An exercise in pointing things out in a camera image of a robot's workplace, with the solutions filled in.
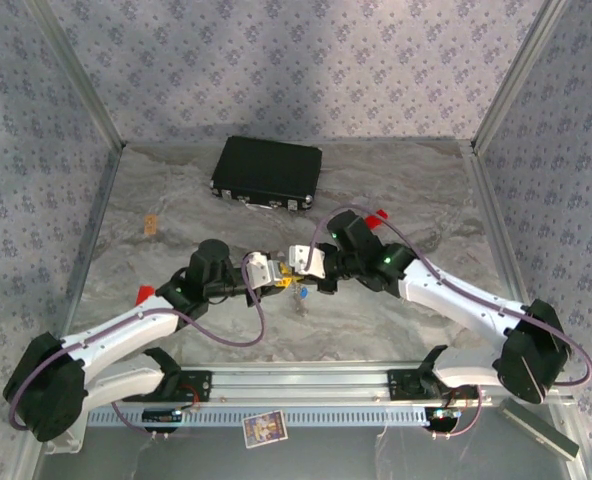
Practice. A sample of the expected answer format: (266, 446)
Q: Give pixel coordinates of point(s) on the metal plate with key rings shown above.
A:
(301, 307)

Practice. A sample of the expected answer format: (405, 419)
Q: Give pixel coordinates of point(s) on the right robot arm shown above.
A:
(451, 295)

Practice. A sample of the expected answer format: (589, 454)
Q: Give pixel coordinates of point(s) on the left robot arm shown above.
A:
(116, 330)

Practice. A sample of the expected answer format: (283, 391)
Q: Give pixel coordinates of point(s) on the red toy brick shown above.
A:
(380, 216)

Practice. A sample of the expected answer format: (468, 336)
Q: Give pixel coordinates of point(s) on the red plastic block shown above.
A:
(144, 294)

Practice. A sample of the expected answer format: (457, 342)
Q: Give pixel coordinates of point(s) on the black hard case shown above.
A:
(268, 170)

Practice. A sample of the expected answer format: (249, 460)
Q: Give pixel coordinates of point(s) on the small black circuit board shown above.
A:
(443, 414)
(162, 415)

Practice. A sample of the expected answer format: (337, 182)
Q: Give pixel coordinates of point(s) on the colourful picture card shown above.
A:
(265, 429)

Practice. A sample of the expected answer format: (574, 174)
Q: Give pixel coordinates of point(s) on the grey metal bar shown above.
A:
(538, 431)

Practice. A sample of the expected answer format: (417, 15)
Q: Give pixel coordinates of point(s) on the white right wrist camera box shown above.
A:
(313, 260)

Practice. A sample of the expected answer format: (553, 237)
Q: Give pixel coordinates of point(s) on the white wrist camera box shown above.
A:
(258, 267)
(313, 260)

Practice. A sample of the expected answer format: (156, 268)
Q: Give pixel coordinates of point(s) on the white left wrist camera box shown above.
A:
(258, 267)

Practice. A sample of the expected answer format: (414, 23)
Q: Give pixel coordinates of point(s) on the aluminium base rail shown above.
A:
(301, 385)

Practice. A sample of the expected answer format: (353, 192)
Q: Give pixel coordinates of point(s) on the aluminium side rail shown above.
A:
(496, 225)
(96, 225)

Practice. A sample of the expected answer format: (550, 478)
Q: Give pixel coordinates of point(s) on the grey plastic bracket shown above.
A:
(73, 440)

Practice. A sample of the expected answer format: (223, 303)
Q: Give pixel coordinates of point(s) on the aluminium frame post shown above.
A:
(518, 75)
(78, 75)

